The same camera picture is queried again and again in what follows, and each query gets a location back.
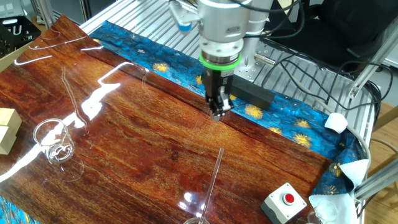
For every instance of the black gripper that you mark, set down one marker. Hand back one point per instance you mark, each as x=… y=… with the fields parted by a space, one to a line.
x=214 y=81

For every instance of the clear glass stirring rod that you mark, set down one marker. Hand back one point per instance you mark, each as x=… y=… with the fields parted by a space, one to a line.
x=213 y=177

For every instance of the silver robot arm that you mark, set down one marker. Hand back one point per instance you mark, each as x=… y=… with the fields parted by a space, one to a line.
x=222 y=28

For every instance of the glass beaker with water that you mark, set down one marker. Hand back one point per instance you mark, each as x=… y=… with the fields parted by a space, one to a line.
x=196 y=221

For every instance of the small empty glass beaker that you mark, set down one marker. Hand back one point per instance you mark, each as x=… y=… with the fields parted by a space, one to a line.
x=303 y=221

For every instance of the black foam block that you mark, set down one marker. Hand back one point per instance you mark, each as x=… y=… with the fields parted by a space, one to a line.
x=255 y=93

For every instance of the blue starry tablecloth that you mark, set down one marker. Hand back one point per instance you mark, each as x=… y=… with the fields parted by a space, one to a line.
x=289 y=121

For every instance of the glossy wood pattern mat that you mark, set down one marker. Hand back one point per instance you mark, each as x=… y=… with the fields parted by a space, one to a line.
x=155 y=149

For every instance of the white crumpled paper piece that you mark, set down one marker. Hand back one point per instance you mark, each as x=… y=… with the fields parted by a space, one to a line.
x=335 y=123

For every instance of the light wooden block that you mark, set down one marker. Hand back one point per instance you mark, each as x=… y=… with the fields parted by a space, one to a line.
x=7 y=119
x=4 y=141

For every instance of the black plastic crate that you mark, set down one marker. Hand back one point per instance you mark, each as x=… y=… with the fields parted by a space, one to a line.
x=15 y=34

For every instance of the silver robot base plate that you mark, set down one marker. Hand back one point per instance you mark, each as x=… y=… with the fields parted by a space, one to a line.
x=261 y=62

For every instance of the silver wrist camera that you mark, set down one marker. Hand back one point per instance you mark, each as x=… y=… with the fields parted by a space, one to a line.
x=183 y=18

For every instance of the red button switch box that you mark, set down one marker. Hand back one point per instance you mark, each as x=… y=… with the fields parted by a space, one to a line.
x=281 y=205

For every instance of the aluminium frame post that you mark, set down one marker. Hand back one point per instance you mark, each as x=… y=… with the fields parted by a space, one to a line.
x=382 y=49
x=376 y=183
x=46 y=12

